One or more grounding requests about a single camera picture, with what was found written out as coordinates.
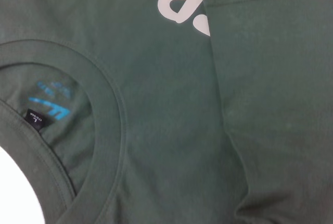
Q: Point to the dark green printed t-shirt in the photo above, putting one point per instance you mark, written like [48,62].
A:
[169,104]

